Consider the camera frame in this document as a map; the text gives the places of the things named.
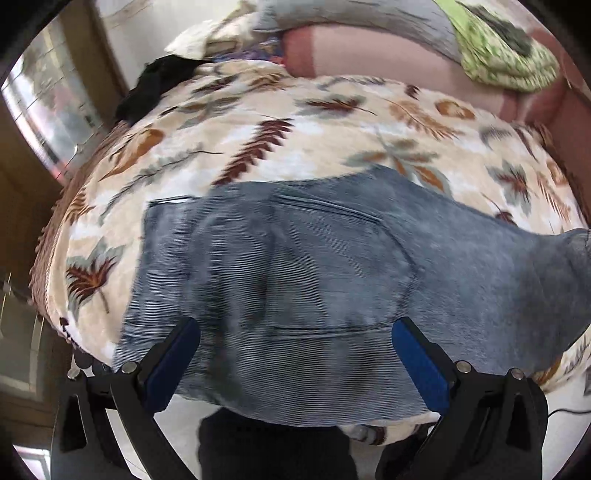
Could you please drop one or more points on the blue denim pants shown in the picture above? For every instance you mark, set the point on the blue denim pants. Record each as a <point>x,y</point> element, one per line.
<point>314,267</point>

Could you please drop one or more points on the white floral cloth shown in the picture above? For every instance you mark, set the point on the white floral cloth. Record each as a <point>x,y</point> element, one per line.
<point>207,39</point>

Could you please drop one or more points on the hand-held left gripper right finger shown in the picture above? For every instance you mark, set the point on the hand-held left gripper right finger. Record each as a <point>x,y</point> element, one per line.
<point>422,369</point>

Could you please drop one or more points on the purple patterned cloth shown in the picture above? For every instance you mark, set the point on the purple patterned cloth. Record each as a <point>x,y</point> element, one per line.
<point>251,50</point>

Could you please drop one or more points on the grey quilted pillow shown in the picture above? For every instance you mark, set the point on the grey quilted pillow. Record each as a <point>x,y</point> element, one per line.
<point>369,14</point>

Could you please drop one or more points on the green patterned blanket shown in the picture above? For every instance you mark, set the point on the green patterned blanket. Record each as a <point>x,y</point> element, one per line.
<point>503,57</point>

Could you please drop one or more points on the dark crumpled cloth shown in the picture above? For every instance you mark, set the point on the dark crumpled cloth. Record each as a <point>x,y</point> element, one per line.
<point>508,30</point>

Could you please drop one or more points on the black cloth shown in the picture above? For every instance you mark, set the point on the black cloth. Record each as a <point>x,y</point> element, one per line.
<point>152,85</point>

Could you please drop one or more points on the leaf print blanket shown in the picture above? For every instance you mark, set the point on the leaf print blanket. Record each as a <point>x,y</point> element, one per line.
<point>300,120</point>

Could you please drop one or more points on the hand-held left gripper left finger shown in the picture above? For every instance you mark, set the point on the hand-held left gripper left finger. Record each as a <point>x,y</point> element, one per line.
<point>168,369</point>

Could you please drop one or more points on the wooden stained glass door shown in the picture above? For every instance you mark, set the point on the wooden stained glass door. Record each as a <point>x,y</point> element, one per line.
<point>51,106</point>

